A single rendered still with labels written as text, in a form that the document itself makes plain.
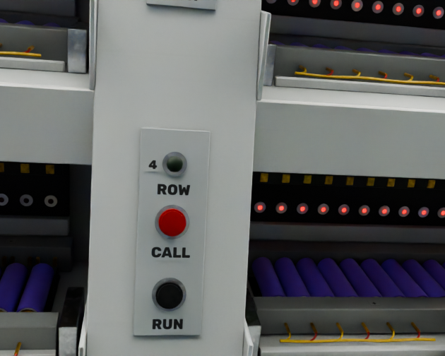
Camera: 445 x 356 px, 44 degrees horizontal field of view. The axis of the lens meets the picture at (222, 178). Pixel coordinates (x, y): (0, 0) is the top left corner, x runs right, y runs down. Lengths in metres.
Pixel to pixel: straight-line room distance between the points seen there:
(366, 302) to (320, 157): 0.15
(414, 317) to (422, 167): 0.14
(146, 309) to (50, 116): 0.12
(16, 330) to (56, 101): 0.16
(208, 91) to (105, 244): 0.11
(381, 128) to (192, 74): 0.12
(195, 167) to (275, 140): 0.05
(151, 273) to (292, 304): 0.14
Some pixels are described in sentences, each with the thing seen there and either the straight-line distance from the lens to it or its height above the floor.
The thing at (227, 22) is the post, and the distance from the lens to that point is 0.33.
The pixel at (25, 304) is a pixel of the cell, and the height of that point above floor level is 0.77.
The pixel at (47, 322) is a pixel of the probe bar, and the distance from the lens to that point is 0.40.
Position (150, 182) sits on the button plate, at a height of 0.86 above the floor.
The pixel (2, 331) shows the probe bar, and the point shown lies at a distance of 0.40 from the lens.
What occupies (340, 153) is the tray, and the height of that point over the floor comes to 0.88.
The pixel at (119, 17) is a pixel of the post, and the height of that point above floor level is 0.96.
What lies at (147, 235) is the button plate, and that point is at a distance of 0.32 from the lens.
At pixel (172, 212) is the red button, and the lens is 0.32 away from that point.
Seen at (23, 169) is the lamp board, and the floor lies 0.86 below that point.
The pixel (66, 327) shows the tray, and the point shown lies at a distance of 0.38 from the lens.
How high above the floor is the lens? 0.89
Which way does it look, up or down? 4 degrees down
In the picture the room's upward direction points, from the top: 3 degrees clockwise
